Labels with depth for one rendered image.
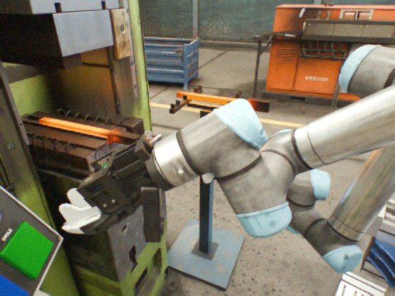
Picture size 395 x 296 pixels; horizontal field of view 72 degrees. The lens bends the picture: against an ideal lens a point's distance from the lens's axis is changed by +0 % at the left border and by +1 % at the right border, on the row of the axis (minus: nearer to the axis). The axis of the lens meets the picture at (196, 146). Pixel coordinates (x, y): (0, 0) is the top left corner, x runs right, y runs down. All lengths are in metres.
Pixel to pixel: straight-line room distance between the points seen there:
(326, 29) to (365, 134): 3.64
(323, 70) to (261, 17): 4.36
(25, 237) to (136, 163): 0.28
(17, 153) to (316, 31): 3.68
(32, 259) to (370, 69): 0.76
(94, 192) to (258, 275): 1.44
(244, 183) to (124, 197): 0.17
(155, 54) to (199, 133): 4.40
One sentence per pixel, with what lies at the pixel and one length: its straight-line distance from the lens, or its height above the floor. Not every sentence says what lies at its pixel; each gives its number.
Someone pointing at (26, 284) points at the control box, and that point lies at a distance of 0.58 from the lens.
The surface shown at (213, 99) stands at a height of 1.00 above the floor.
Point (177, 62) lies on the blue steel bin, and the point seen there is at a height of 0.44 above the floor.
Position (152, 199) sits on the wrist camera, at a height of 1.14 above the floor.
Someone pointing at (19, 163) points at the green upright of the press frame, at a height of 0.99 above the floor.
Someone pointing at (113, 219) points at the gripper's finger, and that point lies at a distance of 0.44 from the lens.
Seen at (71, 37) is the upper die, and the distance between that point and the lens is 0.79.
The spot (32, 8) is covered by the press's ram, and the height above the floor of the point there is 1.38.
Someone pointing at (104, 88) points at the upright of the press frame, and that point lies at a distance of 1.20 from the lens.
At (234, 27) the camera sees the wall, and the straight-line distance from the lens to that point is 8.51.
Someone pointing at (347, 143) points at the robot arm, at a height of 1.22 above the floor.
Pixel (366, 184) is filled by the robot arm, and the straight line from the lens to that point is 0.68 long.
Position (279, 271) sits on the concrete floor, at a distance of 1.80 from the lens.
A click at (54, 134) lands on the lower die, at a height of 0.99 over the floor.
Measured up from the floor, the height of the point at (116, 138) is 0.99.
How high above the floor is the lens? 1.40
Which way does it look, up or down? 29 degrees down
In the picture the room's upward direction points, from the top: straight up
